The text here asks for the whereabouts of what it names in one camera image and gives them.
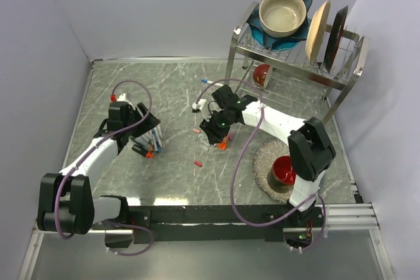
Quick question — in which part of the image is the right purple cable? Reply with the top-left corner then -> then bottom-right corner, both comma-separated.
196,79 -> 329,251

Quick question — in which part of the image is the steel dish rack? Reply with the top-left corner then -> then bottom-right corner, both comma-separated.
224,1 -> 371,124

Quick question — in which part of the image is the beige plate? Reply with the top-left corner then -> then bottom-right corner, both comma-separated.
305,0 -> 331,66

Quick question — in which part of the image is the beige ceramic bowl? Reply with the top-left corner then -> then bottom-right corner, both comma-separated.
259,0 -> 307,38

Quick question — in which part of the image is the black orange highlighter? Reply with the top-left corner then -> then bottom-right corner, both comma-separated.
132,144 -> 154,158

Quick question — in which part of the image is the speckled grey plate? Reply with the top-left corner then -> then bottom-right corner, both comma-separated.
252,138 -> 293,204

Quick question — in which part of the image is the small red bowl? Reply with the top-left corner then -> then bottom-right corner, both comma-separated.
253,64 -> 273,89

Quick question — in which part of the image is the black plate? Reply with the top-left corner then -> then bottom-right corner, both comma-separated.
323,5 -> 348,73

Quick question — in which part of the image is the teal star shaped plate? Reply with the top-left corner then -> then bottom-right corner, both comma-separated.
247,0 -> 312,51

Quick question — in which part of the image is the purple cable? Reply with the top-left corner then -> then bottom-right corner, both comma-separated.
196,79 -> 329,251
54,80 -> 155,257

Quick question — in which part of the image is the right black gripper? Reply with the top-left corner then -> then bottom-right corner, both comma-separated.
200,108 -> 234,145

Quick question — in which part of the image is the dark blue pen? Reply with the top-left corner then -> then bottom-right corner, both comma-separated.
152,132 -> 162,153

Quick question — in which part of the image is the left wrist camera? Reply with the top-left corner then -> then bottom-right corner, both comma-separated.
110,92 -> 131,103

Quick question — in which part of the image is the red black mug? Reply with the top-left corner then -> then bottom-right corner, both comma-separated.
266,155 -> 297,193

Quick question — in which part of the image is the orange highlighter cap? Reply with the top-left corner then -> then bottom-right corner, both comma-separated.
217,142 -> 227,150

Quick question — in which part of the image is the black base bar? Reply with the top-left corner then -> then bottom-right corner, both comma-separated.
103,205 -> 326,244

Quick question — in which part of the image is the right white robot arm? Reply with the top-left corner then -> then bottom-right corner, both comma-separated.
192,85 -> 336,226

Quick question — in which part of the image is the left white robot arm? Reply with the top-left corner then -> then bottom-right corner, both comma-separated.
37,101 -> 160,239

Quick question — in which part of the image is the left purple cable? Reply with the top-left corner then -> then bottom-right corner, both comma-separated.
54,80 -> 155,257

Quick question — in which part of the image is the blue capped white marker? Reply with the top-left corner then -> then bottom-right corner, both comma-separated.
201,79 -> 217,85

